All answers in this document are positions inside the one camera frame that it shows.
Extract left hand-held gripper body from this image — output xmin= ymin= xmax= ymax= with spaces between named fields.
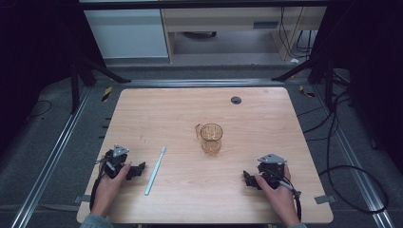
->
xmin=104 ymin=143 xmax=133 ymax=180

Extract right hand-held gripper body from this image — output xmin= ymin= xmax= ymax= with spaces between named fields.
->
xmin=257 ymin=153 xmax=288 ymax=190

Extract person's left hand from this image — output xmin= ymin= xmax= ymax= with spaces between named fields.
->
xmin=90 ymin=161 xmax=133 ymax=219

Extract person's right hand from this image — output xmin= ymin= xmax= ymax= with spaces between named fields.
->
xmin=255 ymin=163 xmax=301 ymax=228

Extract white toothbrush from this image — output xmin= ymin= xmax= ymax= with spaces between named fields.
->
xmin=144 ymin=144 xmax=167 ymax=197

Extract grey tape piece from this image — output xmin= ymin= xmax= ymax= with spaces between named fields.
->
xmin=314 ymin=194 xmax=336 ymax=205
xmin=73 ymin=194 xmax=92 ymax=204

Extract clear glass cup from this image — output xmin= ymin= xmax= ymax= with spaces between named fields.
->
xmin=194 ymin=122 xmax=224 ymax=156

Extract yellow black tape strip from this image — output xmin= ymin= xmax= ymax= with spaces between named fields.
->
xmin=298 ymin=84 xmax=317 ymax=99
xmin=101 ymin=85 xmax=114 ymax=104

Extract black metal stand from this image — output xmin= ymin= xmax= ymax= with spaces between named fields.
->
xmin=69 ymin=47 xmax=133 ymax=115
xmin=271 ymin=51 xmax=337 ymax=112

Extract white cabinet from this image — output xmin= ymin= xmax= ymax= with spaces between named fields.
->
xmin=83 ymin=8 xmax=169 ymax=60

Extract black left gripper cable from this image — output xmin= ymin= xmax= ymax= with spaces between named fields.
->
xmin=88 ymin=157 xmax=110 ymax=212

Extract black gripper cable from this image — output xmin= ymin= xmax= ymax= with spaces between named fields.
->
xmin=88 ymin=157 xmax=110 ymax=212
xmin=278 ymin=179 xmax=303 ymax=222

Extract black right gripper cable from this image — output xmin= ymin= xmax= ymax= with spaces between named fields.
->
xmin=278 ymin=179 xmax=303 ymax=222

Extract looped black floor cable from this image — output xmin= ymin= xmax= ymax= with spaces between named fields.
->
xmin=317 ymin=89 xmax=390 ymax=214

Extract aluminium floor rail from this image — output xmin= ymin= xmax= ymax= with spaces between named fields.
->
xmin=10 ymin=85 xmax=93 ymax=228
xmin=312 ymin=85 xmax=396 ymax=228
xmin=122 ymin=78 xmax=286 ymax=88

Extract thin black floor cable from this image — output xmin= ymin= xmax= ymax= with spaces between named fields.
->
xmin=28 ymin=100 xmax=53 ymax=119

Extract hanging black cables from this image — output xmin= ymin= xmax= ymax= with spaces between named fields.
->
xmin=278 ymin=6 xmax=315 ymax=60

